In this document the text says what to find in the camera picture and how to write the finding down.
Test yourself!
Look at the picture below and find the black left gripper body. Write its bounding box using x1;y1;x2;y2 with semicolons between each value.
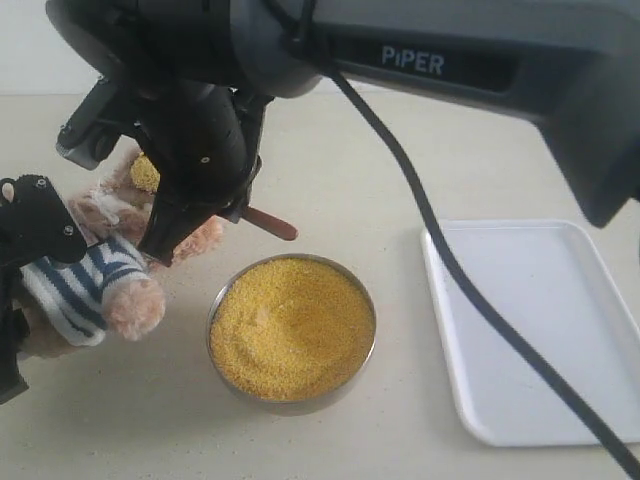
0;219;31;406

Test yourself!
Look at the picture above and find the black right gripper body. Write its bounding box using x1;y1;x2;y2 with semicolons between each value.
118;81;273;218

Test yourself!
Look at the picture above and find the dark brown wooden spoon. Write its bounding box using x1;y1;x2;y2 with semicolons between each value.
129;152;300;243

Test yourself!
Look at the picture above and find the tan teddy bear striped shirt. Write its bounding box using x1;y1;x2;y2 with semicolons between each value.
0;147;225;351

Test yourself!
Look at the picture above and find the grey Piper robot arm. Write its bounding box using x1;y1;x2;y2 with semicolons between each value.
45;1;639;262

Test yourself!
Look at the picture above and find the steel bowl of yellow millet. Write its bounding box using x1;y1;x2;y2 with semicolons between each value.
206;254;377;416

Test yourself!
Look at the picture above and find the white rectangular plastic tray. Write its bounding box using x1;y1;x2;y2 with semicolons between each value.
421;219;639;447

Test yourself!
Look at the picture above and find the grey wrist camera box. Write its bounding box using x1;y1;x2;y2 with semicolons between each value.
56;77;137;171

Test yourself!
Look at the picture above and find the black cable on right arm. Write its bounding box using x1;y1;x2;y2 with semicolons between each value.
259;0;640;480

